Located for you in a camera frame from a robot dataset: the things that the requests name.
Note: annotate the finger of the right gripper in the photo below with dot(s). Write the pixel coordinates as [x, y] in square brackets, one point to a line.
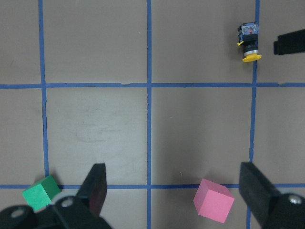
[290, 43]

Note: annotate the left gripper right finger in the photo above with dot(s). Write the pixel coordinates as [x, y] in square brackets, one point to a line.
[259, 194]

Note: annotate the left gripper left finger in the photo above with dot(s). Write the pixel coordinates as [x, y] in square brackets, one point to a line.
[93, 191]

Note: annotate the yellow push button switch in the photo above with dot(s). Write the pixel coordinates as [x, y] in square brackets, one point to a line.
[247, 34]

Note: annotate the pink cube near centre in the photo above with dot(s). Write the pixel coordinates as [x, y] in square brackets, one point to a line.
[213, 201]

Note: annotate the green cube near base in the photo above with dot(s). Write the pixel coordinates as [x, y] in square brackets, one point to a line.
[41, 193]

